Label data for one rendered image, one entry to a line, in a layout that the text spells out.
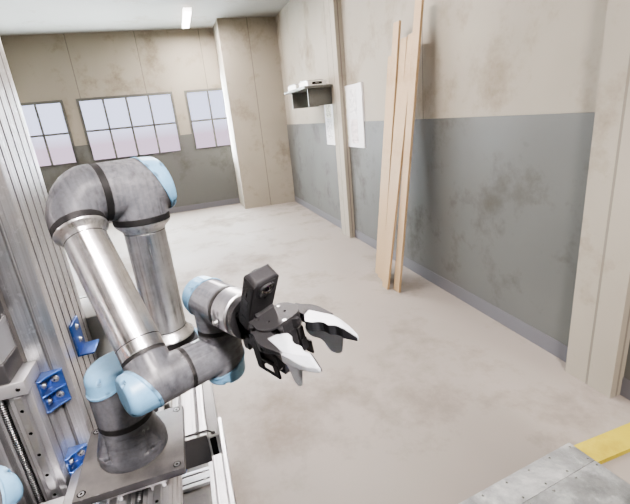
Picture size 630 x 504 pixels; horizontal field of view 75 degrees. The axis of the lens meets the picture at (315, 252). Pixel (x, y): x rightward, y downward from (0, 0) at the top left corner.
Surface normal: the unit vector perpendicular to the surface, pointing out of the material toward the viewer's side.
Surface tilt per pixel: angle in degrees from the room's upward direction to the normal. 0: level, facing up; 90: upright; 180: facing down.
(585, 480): 0
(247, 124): 90
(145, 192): 90
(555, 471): 0
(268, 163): 90
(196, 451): 90
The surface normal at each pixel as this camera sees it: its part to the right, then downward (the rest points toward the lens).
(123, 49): 0.31, 0.27
